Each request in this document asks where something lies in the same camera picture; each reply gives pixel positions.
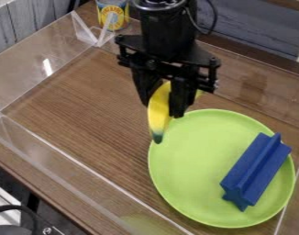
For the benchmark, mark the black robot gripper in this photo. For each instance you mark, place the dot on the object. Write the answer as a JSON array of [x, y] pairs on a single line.
[[190, 68]]

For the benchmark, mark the yellow toy banana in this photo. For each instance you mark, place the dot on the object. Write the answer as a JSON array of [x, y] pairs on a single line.
[[158, 113]]

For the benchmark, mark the blue plastic block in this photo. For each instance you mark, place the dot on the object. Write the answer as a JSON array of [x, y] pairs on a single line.
[[254, 171]]

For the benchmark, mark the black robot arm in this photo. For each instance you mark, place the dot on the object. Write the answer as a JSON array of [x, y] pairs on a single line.
[[164, 53]]

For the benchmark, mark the green round plate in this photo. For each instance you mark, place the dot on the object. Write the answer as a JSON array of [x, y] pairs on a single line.
[[202, 145]]

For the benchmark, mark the yellow blue tin can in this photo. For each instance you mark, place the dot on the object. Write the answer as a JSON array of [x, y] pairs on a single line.
[[114, 10]]

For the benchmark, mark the clear acrylic enclosure wall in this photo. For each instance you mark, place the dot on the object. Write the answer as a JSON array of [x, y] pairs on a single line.
[[74, 134]]

